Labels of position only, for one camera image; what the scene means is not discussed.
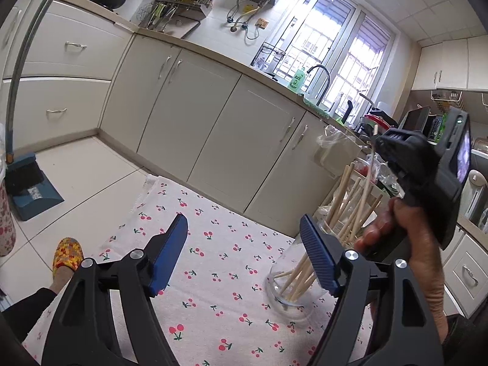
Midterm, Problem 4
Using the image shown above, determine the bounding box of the white plastic bag on cabinet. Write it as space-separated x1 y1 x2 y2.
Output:
314 125 361 178

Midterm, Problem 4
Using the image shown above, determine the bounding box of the cherry print tablecloth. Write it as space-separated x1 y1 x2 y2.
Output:
33 176 335 365

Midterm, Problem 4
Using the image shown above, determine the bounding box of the black kitchen faucet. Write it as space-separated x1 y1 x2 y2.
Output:
307 64 332 107

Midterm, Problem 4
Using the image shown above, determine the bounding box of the red lidded pan stack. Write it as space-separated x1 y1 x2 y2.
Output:
358 93 399 136

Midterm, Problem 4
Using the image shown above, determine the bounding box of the black microwave oven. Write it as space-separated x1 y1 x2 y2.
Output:
400 107 446 143

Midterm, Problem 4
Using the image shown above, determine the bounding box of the white electric kettle pot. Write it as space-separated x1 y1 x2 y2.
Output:
459 169 487 224

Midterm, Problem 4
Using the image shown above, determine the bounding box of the green cleaning cloth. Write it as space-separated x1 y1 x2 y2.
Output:
303 98 330 119

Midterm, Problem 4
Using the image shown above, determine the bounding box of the person right hand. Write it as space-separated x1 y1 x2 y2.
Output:
354 197 448 341

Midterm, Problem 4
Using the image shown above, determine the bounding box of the wooden chopstick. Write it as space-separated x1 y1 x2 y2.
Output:
327 162 354 227
348 123 379 243

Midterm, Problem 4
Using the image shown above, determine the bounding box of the wooden chopstick in jar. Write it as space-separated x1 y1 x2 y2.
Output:
327 162 354 227

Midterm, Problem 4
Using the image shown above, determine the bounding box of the yellow patterned slipper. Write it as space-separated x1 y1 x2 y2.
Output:
52 237 84 277

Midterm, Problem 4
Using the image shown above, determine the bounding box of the wall utensil rack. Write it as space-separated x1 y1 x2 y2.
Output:
137 0 214 39

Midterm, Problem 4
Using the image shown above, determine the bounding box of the wire dish rack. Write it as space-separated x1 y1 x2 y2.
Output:
251 42 285 77

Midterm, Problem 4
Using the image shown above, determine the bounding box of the broom with blue handle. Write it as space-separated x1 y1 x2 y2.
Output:
3 0 74 184

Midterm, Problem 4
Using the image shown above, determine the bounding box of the green dish soap bottle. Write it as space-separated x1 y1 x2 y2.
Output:
288 67 307 93

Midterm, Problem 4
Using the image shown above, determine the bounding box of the clear glass jar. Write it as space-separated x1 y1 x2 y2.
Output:
264 216 368 323

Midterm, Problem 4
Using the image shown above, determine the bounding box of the blue dustpan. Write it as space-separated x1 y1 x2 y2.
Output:
5 153 64 221

